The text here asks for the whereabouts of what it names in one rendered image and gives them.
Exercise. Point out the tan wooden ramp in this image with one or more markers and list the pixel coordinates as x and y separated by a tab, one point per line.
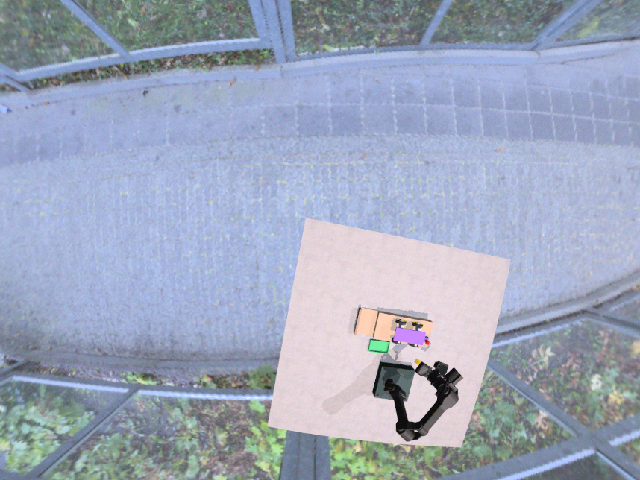
382	325

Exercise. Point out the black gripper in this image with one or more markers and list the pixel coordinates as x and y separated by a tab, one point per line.
426	371

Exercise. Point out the green tray floor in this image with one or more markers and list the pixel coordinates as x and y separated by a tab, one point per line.
379	346

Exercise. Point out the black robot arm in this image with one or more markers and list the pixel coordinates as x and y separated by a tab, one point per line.
447	397

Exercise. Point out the purple wheeled trolley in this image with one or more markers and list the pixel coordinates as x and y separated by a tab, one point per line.
412	337

